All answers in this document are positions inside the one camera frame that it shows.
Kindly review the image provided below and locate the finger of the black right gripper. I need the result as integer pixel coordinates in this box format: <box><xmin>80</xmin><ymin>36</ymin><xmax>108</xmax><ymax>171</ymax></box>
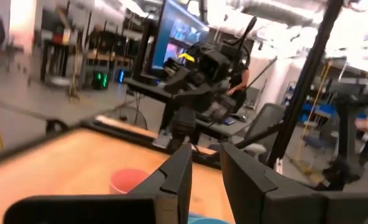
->
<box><xmin>163</xmin><ymin>67</ymin><xmax>194</xmax><ymax>95</ymax></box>
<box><xmin>165</xmin><ymin>57</ymin><xmax>187</xmax><ymax>75</ymax></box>

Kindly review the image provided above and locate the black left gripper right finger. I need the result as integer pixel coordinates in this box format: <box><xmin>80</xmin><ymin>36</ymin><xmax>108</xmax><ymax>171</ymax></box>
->
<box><xmin>219</xmin><ymin>142</ymin><xmax>368</xmax><ymax>224</ymax></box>

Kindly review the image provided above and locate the computer with green lights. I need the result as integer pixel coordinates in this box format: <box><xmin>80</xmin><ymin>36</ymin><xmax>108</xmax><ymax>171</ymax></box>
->
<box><xmin>91</xmin><ymin>70</ymin><xmax>111</xmax><ymax>91</ymax></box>

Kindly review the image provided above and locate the pink plastic cup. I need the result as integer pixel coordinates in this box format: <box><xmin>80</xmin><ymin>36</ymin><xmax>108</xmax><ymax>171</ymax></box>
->
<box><xmin>109</xmin><ymin>168</ymin><xmax>151</xmax><ymax>195</ymax></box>

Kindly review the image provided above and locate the teal plastic bowl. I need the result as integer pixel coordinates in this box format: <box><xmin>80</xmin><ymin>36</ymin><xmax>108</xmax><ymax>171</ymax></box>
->
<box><xmin>190</xmin><ymin>217</ymin><xmax>232</xmax><ymax>224</ymax></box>

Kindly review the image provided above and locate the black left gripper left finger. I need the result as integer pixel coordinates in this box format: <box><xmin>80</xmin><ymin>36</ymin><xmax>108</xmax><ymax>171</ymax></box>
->
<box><xmin>2</xmin><ymin>142</ymin><xmax>193</xmax><ymax>224</ymax></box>

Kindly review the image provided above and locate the coiled black cable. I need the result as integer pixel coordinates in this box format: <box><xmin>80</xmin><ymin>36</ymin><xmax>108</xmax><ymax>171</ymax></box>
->
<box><xmin>45</xmin><ymin>118</ymin><xmax>70</xmax><ymax>136</ymax></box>

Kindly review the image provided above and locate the large display screen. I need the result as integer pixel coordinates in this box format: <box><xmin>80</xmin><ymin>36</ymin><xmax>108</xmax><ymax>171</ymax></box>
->
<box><xmin>150</xmin><ymin>0</ymin><xmax>210</xmax><ymax>71</ymax></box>

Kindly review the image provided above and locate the person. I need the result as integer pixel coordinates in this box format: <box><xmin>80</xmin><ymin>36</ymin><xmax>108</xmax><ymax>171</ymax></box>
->
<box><xmin>226</xmin><ymin>58</ymin><xmax>251</xmax><ymax>113</ymax></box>

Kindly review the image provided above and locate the dark desk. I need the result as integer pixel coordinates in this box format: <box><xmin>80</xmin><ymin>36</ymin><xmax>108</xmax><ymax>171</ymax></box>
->
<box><xmin>123</xmin><ymin>77</ymin><xmax>256</xmax><ymax>139</ymax></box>

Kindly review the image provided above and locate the yellow cable tag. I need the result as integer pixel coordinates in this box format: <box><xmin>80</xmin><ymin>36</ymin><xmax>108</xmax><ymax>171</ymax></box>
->
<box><xmin>178</xmin><ymin>52</ymin><xmax>196</xmax><ymax>63</ymax></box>

